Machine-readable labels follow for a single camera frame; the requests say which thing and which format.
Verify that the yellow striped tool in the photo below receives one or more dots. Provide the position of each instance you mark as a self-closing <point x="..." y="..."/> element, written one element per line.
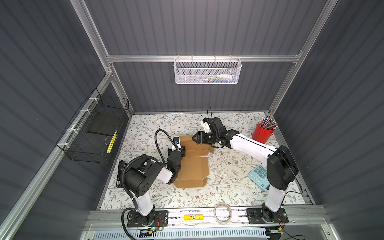
<point x="111" y="144"/>

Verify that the bundle of coloured pencils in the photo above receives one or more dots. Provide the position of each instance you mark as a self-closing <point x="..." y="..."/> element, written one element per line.
<point x="267" y="123"/>

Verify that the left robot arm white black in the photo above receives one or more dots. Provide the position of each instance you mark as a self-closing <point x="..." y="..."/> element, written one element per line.
<point x="139" y="175"/>

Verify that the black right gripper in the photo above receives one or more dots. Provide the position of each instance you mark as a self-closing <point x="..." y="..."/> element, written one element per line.
<point x="200" y="138"/>

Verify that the white wire mesh basket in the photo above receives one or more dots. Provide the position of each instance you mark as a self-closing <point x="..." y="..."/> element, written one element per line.
<point x="188" y="71"/>

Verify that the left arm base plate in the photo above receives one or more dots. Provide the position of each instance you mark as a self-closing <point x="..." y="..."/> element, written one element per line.
<point x="154" y="219"/>

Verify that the yellow spirit level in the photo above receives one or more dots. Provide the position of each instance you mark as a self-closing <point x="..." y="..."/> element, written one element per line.
<point x="193" y="217"/>

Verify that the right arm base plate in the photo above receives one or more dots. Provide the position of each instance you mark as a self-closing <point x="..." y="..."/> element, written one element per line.
<point x="264" y="215"/>

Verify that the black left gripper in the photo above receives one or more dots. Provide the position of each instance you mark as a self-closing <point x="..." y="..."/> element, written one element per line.
<point x="182" y="152"/>

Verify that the clear tape roll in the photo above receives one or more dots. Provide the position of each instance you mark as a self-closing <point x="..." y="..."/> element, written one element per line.
<point x="222" y="213"/>

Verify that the black foam pad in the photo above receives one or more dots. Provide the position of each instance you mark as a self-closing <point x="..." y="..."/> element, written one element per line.
<point x="104" y="124"/>

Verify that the black stapler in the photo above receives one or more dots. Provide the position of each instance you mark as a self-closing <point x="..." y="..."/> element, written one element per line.
<point x="121" y="167"/>

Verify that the black wire mesh basket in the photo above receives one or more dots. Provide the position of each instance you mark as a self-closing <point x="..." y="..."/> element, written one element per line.
<point x="79" y="145"/>

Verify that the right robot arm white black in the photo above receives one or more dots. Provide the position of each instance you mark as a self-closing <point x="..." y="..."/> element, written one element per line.
<point x="281" y="166"/>

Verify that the teal calculator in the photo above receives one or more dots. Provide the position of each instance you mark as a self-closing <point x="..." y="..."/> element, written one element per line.
<point x="259" y="176"/>

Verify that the markers in white basket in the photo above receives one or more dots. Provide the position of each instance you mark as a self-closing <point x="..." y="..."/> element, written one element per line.
<point x="225" y="78"/>

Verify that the red metal pencil cup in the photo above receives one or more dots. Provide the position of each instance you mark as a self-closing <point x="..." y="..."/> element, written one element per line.
<point x="262" y="135"/>

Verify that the brown cardboard box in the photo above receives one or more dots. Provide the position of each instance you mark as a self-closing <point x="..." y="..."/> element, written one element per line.
<point x="195" y="165"/>

